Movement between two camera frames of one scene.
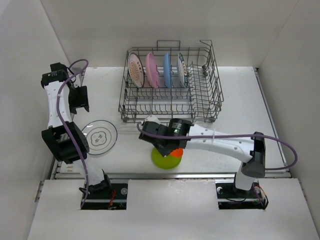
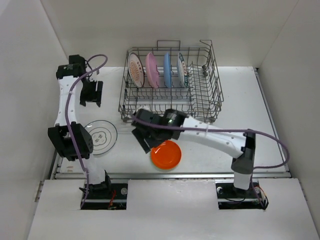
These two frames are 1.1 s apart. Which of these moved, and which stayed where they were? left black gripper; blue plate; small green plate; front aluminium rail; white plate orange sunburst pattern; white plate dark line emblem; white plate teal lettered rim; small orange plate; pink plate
Moved: small green plate; left black gripper; small orange plate
Stayed: white plate orange sunburst pattern; blue plate; white plate teal lettered rim; pink plate; white plate dark line emblem; front aluminium rail
